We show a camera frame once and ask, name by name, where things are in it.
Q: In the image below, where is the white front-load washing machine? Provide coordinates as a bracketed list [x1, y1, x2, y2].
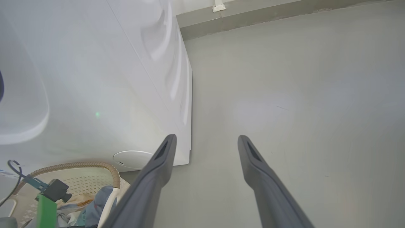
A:
[0, 0, 193, 174]

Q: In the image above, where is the white metal railing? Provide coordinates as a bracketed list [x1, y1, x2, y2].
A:
[212, 0, 227, 13]

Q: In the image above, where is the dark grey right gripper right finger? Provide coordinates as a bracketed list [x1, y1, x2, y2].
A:
[237, 135, 315, 228]

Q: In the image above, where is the blue cartoon print clothing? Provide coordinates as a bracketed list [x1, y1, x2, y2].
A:
[56, 186, 118, 228]

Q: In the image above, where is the cream perforated laundry basket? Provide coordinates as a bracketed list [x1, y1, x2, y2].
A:
[0, 161, 131, 228]

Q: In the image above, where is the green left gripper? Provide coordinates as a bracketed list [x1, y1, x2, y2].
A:
[35, 193, 58, 228]

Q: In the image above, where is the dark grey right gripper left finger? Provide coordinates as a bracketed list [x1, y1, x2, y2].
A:
[101, 134, 177, 228]

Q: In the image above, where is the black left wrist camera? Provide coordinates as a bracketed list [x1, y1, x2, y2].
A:
[44, 179, 72, 203]

